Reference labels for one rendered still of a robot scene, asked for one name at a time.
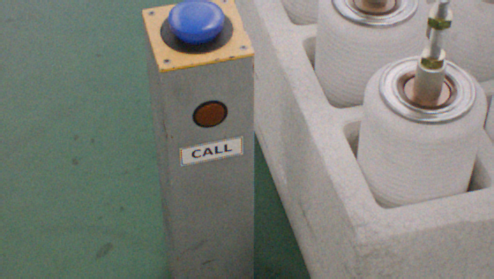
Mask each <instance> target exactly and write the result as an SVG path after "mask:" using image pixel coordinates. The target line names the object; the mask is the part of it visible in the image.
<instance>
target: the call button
mask: <svg viewBox="0 0 494 279"><path fill-rule="evenodd" d="M168 25H169V28H170V30H171V31H172V32H173V34H174V35H176V36H177V37H178V38H179V40H181V41H185V42H188V43H191V44H200V43H205V42H208V41H211V40H212V39H213V38H214V37H215V36H216V35H217V34H218V33H219V32H220V30H222V28H223V26H224V13H223V10H222V8H221V7H219V6H218V4H216V3H214V2H210V1H207V0H187V1H184V2H180V3H179V4H177V5H175V6H174V7H173V8H172V9H171V11H170V12H169V14H168Z"/></svg>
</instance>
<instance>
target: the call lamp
mask: <svg viewBox="0 0 494 279"><path fill-rule="evenodd" d="M224 115H225V111H224V108H223V107H222V106H221V105H219V104H216V103H212V104H207V105H206V106H204V107H203V108H201V109H200V110H199V111H198V112H197V114H196V120H197V122H198V123H199V124H201V125H215V124H218V123H219V122H220V121H221V120H222V119H223V118H224Z"/></svg>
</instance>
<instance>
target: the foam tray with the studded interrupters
mask: <svg viewBox="0 0 494 279"><path fill-rule="evenodd" d="M236 8H237V11H238V13H239V15H240V17H241V21H242V22H243V25H244V27H245V30H246V33H247V35H248V36H249V39H250V41H251V44H252V47H253V49H254V52H255V56H254V132H255V133H256V135H257V137H258V143H259V145H260V147H261V148H262V151H263V153H264V157H265V159H266V162H267V165H268V167H269V171H270V172H271V175H272V177H273V181H274V182H275V187H276V188H277V191H278V194H279V195H280V197H281V203H282V205H283V207H284V209H285V210H286V215H287V217H288V220H289V222H290V224H291V227H292V231H293V232H294V235H295V237H296V240H297V244H298V246H299V249H300V250H301V253H302V256H303V260H304V262H305V265H306V266H307V268H308V272H309V275H310V277H311V279H494V145H493V143H492V142H491V140H490V137H488V135H487V133H486V131H485V126H486V120H487V117H488V115H489V111H490V106H491V99H492V96H493V93H494V80H491V81H483V82H479V85H480V87H481V88H482V90H483V91H484V93H485V96H486V102H487V111H486V118H485V120H484V124H483V129H482V132H481V136H480V142H479V145H478V148H477V151H476V155H475V164H474V167H473V170H472V173H471V176H470V179H469V186H468V191H467V192H464V193H461V194H457V195H453V196H450V197H446V198H439V199H435V200H429V201H425V202H421V203H418V204H410V205H406V206H403V207H397V208H393V209H385V208H382V207H381V206H380V205H378V204H377V203H376V200H375V199H374V197H373V195H372V193H371V189H370V187H369V186H368V184H367V182H366V181H365V179H364V176H363V173H362V171H361V170H360V168H359V165H358V163H357V161H356V160H357V155H358V148H359V134H360V127H361V122H362V114H363V105H359V106H355V107H352V108H347V109H336V108H334V107H332V106H331V104H330V103H329V101H328V100H327V98H326V94H325V92H324V91H323V88H322V86H320V82H319V80H318V78H317V75H316V74H315V72H314V64H315V54H316V53H315V52H316V40H317V30H318V29H317V27H318V24H314V25H304V26H298V25H293V24H292V22H291V21H290V18H289V17H288V14H287V13H286V10H285V8H284V7H283V4H282V2H281V0H236Z"/></svg>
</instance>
